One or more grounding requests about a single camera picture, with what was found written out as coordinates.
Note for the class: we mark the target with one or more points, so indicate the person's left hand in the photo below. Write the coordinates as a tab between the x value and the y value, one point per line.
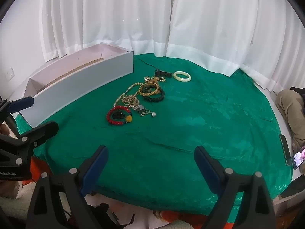
3	130

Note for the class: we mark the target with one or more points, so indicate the white curtain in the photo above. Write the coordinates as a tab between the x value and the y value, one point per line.
226	23
107	16

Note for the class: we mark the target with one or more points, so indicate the white jade bangle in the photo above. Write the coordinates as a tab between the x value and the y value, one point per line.
175	76

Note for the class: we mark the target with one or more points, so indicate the green velvet cloth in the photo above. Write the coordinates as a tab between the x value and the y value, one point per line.
190	124

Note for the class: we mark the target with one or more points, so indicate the silver clasp earrings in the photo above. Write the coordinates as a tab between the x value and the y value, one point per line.
140	108

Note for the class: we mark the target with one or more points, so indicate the lit smartphone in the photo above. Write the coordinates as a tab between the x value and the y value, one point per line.
299	158

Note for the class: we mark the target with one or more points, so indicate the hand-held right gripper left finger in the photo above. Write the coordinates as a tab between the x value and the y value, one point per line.
95	169

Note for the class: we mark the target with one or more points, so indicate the long white box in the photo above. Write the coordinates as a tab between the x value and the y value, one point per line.
83	81

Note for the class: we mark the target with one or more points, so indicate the gold ornament brooch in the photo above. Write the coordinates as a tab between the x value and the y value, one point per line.
156	78

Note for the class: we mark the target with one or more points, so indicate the beige and purple clothing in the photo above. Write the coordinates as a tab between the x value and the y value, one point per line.
289	109

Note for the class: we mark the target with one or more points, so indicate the black hair clip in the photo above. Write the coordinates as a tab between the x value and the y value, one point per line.
163	72

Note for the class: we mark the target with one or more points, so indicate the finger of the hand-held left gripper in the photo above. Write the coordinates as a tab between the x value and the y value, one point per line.
23	102
40	131

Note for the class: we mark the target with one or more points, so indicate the dark purple garment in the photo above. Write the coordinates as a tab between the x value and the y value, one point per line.
297	91

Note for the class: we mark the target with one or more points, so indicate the white wall socket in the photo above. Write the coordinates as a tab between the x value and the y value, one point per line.
9	74

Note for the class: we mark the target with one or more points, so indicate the dark flat phone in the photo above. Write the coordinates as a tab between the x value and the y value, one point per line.
284	148

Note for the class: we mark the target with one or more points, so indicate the white orange plush blanket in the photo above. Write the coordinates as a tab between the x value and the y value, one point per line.
9	202

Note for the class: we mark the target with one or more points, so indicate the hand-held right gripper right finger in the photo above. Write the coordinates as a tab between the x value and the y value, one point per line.
207	169

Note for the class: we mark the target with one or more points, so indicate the gold bangle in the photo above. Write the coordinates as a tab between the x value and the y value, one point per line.
143	90

